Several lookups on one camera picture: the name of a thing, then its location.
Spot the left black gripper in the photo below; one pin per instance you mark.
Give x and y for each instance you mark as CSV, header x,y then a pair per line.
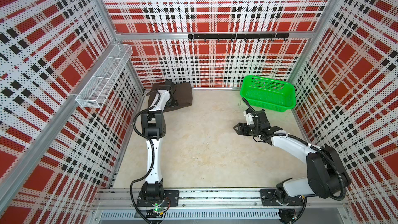
x,y
174,102

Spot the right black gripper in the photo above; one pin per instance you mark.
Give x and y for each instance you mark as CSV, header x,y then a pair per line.
x,y
242,128

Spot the brown trousers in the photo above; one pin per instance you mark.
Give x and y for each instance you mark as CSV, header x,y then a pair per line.
x,y
183,95

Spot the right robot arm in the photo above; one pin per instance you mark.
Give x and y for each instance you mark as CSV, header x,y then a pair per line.
x,y
326,175

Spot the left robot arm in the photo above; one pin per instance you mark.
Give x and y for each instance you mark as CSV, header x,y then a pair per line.
x,y
153,131

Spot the green plastic basket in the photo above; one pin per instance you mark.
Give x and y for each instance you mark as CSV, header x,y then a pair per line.
x,y
268,93

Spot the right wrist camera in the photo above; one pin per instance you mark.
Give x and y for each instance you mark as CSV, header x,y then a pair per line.
x,y
250,116

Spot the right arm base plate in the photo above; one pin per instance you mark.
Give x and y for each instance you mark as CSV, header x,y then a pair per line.
x,y
267,196

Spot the white wire mesh shelf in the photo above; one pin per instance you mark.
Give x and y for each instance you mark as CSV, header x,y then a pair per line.
x,y
98,88

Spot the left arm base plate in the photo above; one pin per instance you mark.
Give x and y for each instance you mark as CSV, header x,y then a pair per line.
x,y
169,197

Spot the black hook rail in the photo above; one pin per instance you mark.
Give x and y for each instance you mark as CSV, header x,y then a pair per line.
x,y
270,36

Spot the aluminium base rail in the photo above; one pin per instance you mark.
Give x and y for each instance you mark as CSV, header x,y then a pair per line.
x,y
119,198

